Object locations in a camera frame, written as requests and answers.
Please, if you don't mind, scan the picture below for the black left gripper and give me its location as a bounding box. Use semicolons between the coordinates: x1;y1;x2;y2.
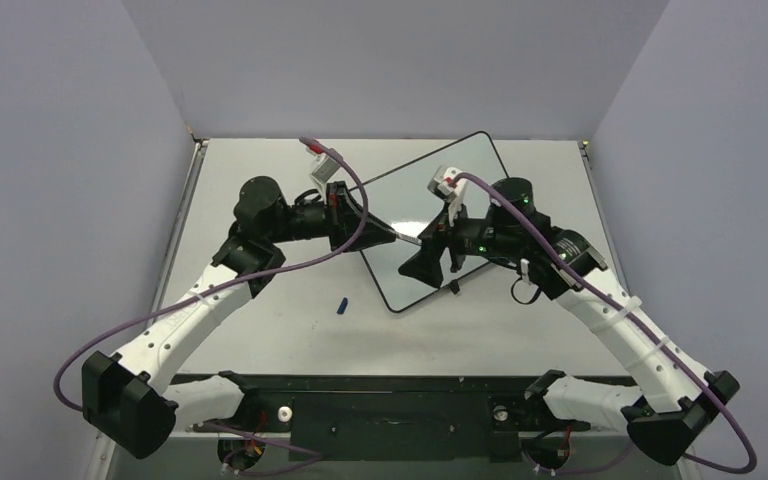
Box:
268;182;396;255

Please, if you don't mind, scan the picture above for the white marker pen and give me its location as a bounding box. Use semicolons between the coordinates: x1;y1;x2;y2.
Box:
393;231;422;246

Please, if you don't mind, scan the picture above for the white whiteboard black frame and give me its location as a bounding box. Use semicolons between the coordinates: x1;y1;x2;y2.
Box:
347;132;515;315

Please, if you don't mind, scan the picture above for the blue marker cap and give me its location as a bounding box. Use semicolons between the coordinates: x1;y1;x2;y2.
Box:
336;297;348;315

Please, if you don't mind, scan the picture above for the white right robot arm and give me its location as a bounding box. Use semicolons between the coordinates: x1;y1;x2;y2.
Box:
399;173;739;465

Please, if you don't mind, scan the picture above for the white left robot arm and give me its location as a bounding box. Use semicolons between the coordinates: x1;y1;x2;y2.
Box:
81;176;397;459

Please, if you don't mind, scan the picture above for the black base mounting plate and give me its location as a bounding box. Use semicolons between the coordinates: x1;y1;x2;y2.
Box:
202;374;593;462

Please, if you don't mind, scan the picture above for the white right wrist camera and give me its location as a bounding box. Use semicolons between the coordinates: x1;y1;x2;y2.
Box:
428;166;467;226

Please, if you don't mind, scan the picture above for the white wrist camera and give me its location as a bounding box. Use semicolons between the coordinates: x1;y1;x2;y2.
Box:
428;166;467;226
309;153;341;190

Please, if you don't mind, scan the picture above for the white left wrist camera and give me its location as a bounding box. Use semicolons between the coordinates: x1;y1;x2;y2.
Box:
309;153;341;190

